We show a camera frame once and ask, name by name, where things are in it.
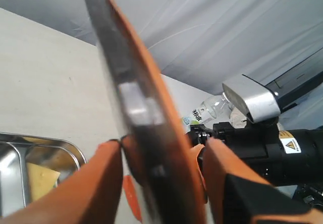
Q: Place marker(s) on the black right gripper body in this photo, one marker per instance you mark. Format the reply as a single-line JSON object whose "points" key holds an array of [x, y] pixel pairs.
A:
{"points": [[258, 145]]}

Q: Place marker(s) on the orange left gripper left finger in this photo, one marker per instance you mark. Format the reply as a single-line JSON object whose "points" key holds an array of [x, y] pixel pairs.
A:
{"points": [[90, 195]]}

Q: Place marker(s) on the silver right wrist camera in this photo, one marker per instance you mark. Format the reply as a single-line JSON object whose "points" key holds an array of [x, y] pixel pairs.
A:
{"points": [[252, 99]]}

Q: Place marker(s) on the white wrinkled backdrop curtain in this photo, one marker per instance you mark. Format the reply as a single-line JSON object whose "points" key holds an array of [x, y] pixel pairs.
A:
{"points": [[198, 42]]}

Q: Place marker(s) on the clear plastic bottle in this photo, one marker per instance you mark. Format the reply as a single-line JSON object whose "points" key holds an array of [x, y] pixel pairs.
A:
{"points": [[215, 109]]}

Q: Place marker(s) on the yellow toy cheese wedge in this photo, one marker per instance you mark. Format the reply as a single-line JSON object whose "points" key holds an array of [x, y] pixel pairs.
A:
{"points": [[41, 180]]}

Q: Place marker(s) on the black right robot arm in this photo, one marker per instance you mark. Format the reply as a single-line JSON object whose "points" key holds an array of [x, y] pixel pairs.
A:
{"points": [[302, 157]]}

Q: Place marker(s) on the steel two-compartment lunch box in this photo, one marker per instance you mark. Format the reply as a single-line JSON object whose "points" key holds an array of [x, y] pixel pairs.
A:
{"points": [[18, 150]]}

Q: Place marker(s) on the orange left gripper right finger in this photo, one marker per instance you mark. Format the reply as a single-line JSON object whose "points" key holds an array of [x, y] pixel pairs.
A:
{"points": [[237, 194]]}

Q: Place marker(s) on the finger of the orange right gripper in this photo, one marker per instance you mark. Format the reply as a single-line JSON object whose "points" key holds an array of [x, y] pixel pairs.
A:
{"points": [[131, 197], [196, 154]]}

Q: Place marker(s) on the dark transparent lunch box lid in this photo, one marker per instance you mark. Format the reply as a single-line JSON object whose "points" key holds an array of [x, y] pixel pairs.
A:
{"points": [[136, 103]]}

